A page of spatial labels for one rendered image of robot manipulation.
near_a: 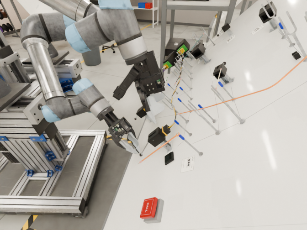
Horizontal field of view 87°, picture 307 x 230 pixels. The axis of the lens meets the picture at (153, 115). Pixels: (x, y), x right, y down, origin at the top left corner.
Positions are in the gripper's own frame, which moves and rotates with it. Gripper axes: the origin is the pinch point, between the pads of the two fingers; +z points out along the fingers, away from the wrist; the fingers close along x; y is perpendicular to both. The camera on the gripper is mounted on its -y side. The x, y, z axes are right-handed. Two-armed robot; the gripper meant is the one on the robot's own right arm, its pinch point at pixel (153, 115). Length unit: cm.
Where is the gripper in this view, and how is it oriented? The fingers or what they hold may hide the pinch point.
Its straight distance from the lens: 55.7
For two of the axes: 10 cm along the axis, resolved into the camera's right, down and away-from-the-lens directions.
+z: 3.5, 8.2, 4.6
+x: 0.5, -5.1, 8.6
